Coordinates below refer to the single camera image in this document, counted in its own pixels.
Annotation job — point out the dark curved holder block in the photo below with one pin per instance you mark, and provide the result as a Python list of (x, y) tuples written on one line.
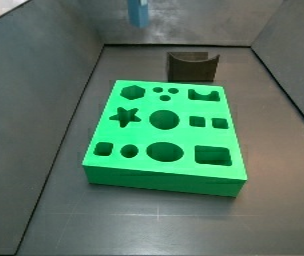
[(191, 66)]

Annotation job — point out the blue rectangular block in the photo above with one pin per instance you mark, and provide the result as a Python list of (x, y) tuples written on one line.
[(137, 13)]

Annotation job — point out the green shape sorting board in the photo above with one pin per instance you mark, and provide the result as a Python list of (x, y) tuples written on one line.
[(165, 137)]

